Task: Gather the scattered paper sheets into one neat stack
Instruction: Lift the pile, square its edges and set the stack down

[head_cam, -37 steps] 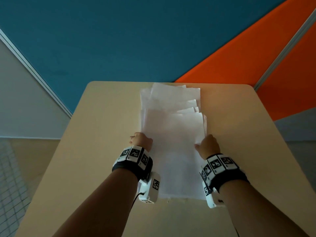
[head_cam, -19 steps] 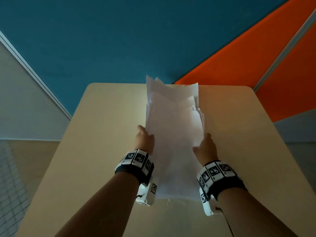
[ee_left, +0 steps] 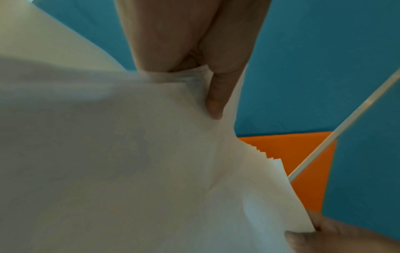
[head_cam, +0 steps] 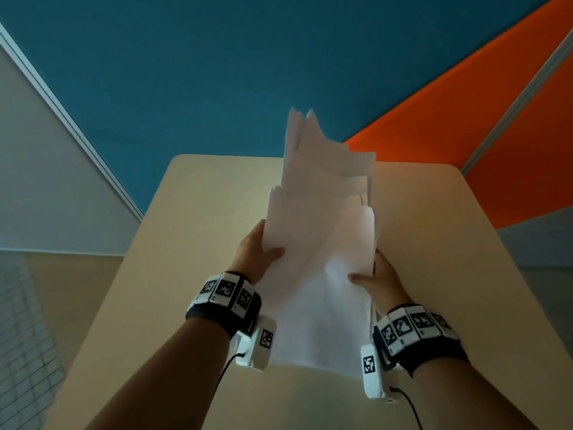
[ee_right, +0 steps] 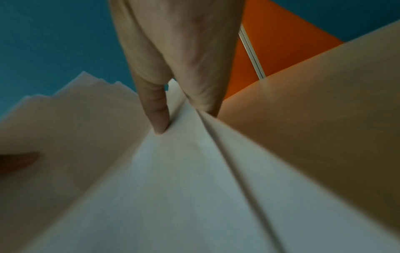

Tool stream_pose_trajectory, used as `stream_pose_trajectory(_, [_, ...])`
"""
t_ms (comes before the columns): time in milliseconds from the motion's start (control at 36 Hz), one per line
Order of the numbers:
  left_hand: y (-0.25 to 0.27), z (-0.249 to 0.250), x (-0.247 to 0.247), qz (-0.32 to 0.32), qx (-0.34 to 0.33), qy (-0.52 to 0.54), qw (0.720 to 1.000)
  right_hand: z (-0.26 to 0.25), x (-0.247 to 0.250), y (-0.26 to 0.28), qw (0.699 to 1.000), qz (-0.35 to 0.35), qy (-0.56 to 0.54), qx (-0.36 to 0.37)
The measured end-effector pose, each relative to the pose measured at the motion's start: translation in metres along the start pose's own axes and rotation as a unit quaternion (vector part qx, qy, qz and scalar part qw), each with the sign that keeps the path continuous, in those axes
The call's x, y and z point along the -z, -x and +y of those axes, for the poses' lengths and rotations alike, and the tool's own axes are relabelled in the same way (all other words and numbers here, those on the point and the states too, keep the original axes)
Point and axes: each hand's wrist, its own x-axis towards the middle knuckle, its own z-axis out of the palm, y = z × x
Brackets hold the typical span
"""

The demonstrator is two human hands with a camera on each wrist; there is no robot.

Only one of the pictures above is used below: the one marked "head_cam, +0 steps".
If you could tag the person's right hand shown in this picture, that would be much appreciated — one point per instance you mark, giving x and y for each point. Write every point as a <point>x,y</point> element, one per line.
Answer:
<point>382,284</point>

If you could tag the person's left hand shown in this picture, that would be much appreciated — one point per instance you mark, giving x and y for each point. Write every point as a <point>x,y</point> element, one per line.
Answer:
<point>253,259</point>

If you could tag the stack of white papers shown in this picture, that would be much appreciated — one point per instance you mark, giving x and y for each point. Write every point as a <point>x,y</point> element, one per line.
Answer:
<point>318,246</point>

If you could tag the person's left forearm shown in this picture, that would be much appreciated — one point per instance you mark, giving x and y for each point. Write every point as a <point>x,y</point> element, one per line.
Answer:
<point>165,376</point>

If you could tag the person's right forearm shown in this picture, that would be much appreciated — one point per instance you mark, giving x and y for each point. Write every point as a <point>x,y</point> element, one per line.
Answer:
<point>470,394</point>

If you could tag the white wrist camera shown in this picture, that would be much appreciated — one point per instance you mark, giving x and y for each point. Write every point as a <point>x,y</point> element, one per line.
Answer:
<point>257,344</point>
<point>374,376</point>

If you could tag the silver partition post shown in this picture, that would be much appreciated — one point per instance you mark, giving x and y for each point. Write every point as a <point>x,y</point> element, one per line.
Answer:
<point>71,118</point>
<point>515,107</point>

